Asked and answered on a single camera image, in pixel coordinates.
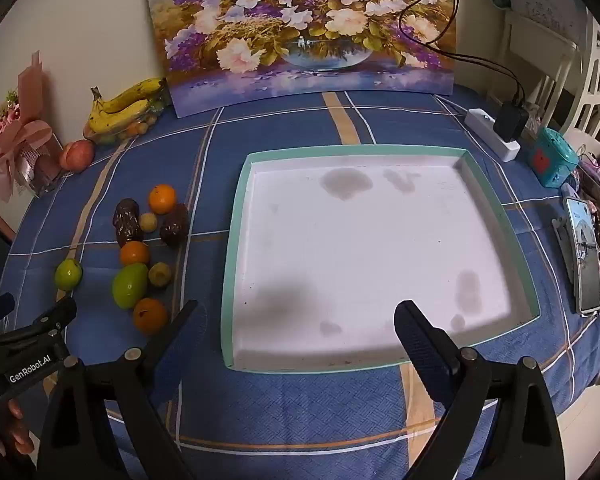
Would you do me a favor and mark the large green mango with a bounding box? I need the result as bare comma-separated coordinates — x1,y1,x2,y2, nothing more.
112,263,149,310

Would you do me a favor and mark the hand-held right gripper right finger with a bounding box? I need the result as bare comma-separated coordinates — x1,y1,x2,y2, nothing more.
394,300,566,480

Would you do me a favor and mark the teal toy box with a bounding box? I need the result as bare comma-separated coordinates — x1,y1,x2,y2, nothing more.
530,127,580,187

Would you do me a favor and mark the banana bunch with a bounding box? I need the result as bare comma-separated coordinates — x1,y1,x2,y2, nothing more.
88,77,168,134

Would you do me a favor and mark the floral painting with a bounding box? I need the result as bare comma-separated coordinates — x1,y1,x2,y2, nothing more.
142,0,456,119

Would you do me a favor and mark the person's left hand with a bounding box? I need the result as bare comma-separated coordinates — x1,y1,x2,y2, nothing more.
0,399,34,457

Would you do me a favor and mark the white paper sheet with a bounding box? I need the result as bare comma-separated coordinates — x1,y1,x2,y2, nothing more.
510,0,588,36

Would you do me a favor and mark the orange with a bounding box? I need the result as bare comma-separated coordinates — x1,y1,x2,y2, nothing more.
132,298,169,336
148,184,177,215
120,241,151,268

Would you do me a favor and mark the white chair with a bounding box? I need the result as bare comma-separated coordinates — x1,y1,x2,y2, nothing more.
495,10,583,128

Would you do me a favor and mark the red peach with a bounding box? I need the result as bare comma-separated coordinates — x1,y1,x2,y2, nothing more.
60,140,96,174

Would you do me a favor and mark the glass bowl of small fruits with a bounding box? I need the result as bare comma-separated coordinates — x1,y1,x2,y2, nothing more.
83,105,169,147

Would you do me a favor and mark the dark brown fruit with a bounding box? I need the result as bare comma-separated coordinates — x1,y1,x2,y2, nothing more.
114,198,140,223
114,220,143,247
160,203,189,248

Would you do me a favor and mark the black cable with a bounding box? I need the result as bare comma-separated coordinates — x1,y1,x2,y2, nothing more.
399,0,527,107

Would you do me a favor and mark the white power strip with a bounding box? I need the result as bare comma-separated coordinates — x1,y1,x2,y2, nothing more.
464,108,522,162

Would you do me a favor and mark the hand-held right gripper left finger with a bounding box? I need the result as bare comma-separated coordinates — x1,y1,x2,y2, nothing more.
34,300,208,480

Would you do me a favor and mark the black charger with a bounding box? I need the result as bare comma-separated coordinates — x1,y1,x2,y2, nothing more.
495,101,530,144

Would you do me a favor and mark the white tray with teal rim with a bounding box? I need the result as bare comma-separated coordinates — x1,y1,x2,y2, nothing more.
221,145,540,373

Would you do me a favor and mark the smartphone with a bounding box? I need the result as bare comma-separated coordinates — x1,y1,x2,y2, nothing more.
565,197,600,316

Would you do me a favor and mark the small green apple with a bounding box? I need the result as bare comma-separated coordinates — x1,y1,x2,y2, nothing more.
54,259,83,291

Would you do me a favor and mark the pink flower bouquet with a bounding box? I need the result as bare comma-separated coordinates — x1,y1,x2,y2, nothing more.
0,51,64,200

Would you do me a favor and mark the blue plaid tablecloth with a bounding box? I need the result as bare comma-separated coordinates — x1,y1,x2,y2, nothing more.
0,82,600,480

